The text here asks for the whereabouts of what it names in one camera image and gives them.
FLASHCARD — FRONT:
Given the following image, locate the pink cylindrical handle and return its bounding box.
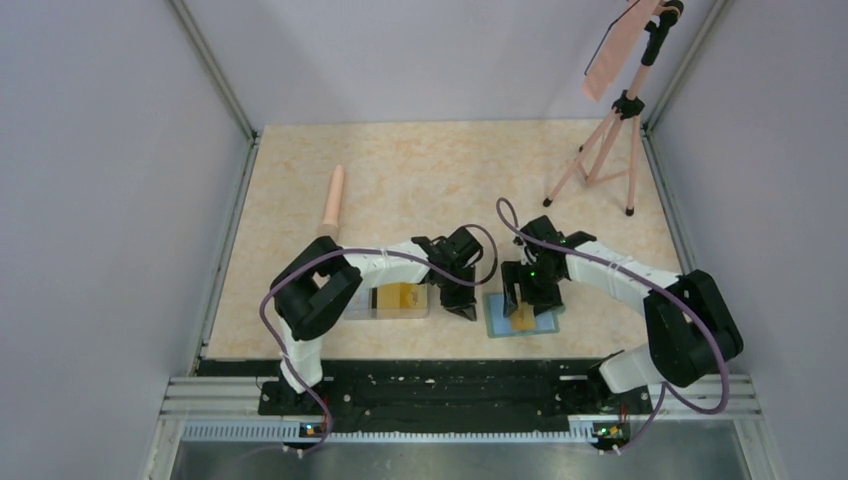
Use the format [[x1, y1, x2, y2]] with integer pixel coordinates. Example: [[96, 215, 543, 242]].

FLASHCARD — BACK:
[[317, 165, 345, 240]]

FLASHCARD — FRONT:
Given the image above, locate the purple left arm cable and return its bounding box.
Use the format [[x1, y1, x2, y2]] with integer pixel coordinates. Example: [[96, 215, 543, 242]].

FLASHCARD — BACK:
[[258, 223, 499, 458]]

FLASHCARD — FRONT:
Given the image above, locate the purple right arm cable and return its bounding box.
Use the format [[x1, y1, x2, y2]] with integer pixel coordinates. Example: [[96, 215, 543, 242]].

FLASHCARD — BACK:
[[495, 197, 732, 455]]

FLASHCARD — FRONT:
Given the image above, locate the clear plastic card box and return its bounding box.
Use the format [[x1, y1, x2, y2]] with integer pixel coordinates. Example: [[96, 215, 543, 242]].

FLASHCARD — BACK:
[[343, 283, 430, 321]]

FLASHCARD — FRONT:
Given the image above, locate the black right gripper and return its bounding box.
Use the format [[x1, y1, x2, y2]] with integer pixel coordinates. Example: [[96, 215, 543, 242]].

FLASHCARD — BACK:
[[502, 259, 563, 317]]

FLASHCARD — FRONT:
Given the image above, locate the pink flat panel on tripod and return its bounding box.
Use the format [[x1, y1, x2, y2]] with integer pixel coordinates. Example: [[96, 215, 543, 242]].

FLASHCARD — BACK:
[[582, 0, 661, 102]]

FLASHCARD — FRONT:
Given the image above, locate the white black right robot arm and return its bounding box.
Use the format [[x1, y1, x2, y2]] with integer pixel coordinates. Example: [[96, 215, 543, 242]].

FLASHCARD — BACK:
[[501, 216, 744, 412]]

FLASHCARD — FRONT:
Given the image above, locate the pink tripod stand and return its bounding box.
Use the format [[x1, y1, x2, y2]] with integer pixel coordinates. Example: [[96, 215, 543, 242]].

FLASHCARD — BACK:
[[542, 1, 685, 217]]

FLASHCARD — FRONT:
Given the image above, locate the grey slotted cable duct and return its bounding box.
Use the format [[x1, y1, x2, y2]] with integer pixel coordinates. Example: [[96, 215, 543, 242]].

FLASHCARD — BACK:
[[181, 420, 598, 443]]

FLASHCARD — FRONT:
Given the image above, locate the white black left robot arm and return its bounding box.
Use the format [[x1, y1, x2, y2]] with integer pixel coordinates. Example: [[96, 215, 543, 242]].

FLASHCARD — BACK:
[[260, 226, 484, 414]]

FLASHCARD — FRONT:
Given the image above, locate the gold VIP credit card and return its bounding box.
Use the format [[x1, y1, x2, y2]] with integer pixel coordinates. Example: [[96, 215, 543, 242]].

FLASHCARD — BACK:
[[371, 283, 429, 310]]

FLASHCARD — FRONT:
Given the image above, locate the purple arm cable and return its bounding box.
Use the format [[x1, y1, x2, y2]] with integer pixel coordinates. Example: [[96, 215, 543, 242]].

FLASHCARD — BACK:
[[258, 223, 499, 458], [495, 197, 732, 455]]

